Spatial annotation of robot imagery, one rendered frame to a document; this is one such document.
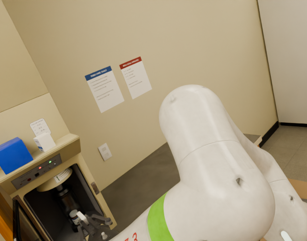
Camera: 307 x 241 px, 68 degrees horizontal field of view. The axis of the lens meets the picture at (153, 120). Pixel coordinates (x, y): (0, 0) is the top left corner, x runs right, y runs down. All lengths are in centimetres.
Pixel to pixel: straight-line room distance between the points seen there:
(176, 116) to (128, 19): 153
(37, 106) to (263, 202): 93
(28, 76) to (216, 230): 93
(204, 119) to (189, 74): 184
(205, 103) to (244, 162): 12
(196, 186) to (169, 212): 6
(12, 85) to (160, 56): 125
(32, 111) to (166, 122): 76
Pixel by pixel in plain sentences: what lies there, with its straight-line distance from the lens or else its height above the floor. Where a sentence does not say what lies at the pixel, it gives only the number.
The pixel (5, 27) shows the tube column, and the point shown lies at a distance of 110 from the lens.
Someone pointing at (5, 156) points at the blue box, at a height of 157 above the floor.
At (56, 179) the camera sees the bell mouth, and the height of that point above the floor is 134.
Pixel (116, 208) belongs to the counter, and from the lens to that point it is 147.
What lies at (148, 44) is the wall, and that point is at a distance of 192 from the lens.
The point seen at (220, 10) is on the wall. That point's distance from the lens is 272.
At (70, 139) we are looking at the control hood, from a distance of 100.
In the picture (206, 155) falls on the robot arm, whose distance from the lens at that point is 33.
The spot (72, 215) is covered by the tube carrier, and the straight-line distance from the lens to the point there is 129.
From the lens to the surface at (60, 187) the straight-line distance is 125.
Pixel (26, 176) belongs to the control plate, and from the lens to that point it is 103.
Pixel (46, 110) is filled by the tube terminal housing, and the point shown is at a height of 165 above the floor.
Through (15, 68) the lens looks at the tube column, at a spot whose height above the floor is 184.
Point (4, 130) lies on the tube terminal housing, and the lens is 106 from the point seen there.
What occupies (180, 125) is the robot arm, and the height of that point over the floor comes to 163.
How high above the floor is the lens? 177
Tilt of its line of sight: 19 degrees down
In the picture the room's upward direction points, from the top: 20 degrees counter-clockwise
